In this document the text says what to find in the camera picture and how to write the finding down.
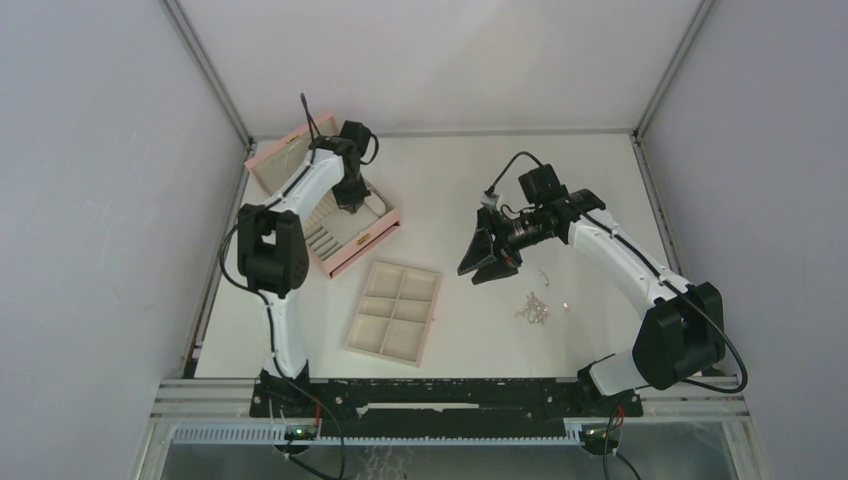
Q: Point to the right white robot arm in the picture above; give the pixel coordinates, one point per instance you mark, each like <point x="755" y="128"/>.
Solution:
<point x="681" y="331"/>

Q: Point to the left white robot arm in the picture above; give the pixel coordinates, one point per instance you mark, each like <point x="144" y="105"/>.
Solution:
<point x="272" y="252"/>

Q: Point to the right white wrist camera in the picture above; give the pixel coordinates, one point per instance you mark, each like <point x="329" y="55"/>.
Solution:
<point x="491" y="200"/>

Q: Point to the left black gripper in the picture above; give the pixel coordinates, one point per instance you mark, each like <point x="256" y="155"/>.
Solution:
<point x="351" y="203"/>

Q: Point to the black mounting base plate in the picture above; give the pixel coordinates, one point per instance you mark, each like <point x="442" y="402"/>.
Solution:
<point x="436" y="409"/>

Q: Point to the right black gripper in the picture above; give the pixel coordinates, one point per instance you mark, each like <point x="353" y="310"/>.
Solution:
<point x="480" y="251"/>

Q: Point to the beige six-compartment tray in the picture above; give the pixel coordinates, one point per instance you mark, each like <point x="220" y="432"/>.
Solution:
<point x="394" y="315"/>

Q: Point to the pink jewelry box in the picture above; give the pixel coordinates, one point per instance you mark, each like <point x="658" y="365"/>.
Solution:
<point x="335" y="238"/>

